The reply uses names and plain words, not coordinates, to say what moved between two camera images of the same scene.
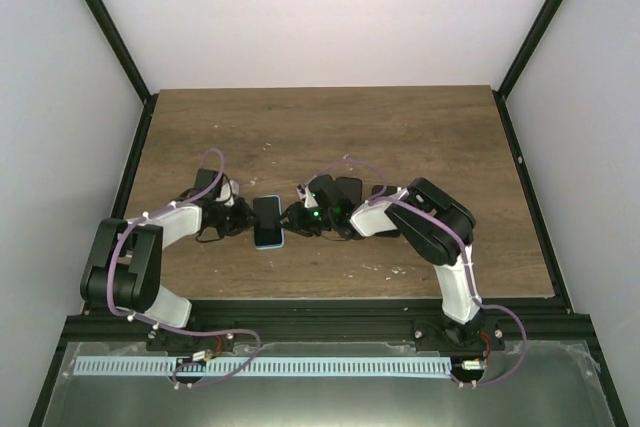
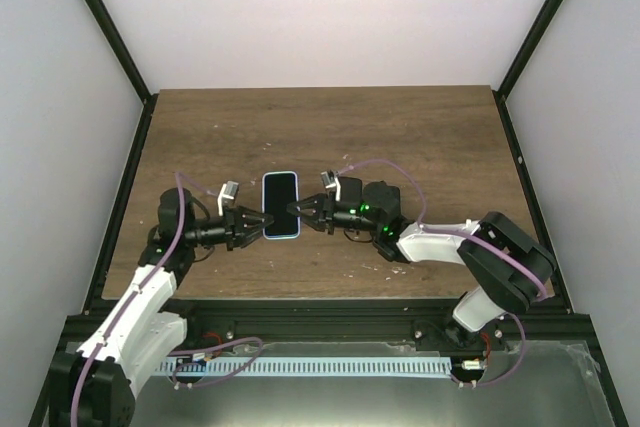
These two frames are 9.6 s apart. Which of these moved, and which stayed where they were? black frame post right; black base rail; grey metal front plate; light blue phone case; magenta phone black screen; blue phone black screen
Moved: light blue phone case; blue phone black screen
Stayed: black base rail; black frame post right; magenta phone black screen; grey metal front plate
